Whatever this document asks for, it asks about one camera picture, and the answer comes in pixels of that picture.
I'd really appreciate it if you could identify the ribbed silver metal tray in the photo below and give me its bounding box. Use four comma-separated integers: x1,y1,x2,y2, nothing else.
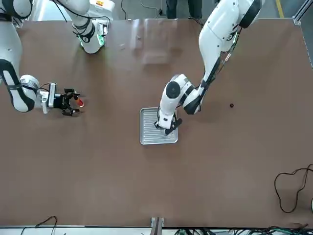
139,107,179,146

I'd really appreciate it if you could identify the black adapter cable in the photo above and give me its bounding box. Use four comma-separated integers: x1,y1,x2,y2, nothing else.
21,215,58,235

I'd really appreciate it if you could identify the aluminium table edge rail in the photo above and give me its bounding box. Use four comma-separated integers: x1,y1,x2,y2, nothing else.
292,0,313,69

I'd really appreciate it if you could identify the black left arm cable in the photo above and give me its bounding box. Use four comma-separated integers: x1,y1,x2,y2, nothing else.
209,23,242,83

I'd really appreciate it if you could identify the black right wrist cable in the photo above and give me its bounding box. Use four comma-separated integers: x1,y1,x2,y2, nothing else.
38,82,53,93

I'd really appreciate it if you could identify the thin dark lamp cable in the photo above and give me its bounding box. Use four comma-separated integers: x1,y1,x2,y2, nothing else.
273,163,313,214

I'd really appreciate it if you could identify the white cabinet with orange label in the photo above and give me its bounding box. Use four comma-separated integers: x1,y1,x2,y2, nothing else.
89,0,116,13

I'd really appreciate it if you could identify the aluminium profile post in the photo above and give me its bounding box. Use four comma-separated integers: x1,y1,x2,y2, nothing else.
150,216,167,235

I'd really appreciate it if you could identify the person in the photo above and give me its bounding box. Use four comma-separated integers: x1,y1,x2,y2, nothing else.
165,0,204,20

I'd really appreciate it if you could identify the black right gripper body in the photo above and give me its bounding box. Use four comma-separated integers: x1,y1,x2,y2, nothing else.
54,93,67,110

